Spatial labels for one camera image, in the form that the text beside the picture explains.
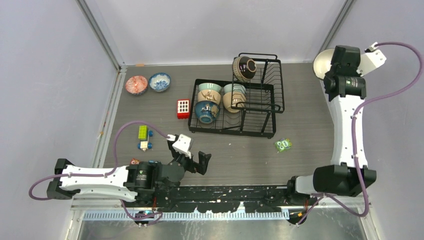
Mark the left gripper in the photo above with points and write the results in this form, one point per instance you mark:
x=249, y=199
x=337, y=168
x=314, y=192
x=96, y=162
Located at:
x=200, y=167

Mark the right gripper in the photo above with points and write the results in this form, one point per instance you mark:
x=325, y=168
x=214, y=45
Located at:
x=355, y=74

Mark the teal white dotted bowl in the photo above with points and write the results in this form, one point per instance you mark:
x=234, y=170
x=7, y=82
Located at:
x=322, y=63

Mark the black wire dish rack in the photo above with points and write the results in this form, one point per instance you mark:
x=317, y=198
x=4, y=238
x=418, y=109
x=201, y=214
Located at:
x=254, y=104

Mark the white blue floral bowl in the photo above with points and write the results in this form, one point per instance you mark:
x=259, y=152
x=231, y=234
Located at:
x=159, y=82

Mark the blue zigzag pattern bowl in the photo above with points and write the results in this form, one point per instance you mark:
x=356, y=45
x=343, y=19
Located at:
x=136, y=85

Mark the brown striped bowl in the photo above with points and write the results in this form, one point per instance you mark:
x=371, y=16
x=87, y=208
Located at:
x=243, y=68

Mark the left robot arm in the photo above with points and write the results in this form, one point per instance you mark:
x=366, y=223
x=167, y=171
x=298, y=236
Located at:
x=134, y=183

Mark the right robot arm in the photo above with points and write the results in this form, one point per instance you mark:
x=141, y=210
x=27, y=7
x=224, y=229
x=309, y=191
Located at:
x=348, y=167

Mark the green white toy car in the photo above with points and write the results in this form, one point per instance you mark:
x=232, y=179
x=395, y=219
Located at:
x=144, y=134

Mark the dark blue glazed bowl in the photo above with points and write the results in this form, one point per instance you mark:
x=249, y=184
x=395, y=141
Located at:
x=207, y=111

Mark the red owl toy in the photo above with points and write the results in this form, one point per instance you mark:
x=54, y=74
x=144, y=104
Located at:
x=134, y=161

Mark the red white toy block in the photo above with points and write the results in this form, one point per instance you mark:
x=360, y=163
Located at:
x=183, y=109

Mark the beige bowl with bird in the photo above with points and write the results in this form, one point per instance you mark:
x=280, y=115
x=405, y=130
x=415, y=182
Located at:
x=209, y=95

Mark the beige plain bowl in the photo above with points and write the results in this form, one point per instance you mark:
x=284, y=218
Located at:
x=235, y=99

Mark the light teal ribbed bowl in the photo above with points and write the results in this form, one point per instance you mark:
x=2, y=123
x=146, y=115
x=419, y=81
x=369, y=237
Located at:
x=234, y=87

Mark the green owl toy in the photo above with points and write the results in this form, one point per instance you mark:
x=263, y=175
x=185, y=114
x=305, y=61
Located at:
x=283, y=144

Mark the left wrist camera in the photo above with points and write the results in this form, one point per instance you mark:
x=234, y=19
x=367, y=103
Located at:
x=183, y=143

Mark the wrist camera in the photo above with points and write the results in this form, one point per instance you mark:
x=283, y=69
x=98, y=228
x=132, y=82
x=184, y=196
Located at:
x=370, y=60
x=183, y=143

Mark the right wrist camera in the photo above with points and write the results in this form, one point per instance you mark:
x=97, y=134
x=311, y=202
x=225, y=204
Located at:
x=370, y=60

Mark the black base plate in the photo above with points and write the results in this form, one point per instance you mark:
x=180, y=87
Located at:
x=227, y=198

